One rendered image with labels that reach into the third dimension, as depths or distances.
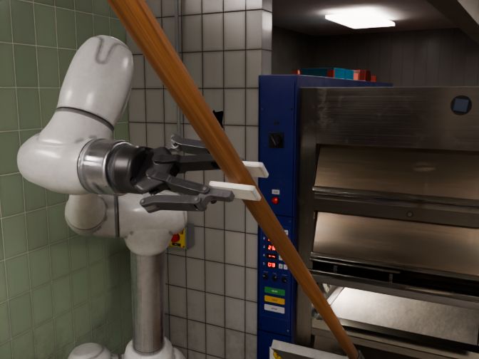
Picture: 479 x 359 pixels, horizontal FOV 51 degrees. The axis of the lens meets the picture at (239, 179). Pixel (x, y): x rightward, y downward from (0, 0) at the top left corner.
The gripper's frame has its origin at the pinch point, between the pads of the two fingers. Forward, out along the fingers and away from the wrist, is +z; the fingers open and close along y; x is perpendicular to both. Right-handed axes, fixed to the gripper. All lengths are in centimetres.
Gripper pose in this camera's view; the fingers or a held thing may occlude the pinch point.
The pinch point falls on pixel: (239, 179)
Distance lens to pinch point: 70.8
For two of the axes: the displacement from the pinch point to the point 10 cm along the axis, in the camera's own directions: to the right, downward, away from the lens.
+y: -3.1, 8.4, -4.5
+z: 8.9, 0.8, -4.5
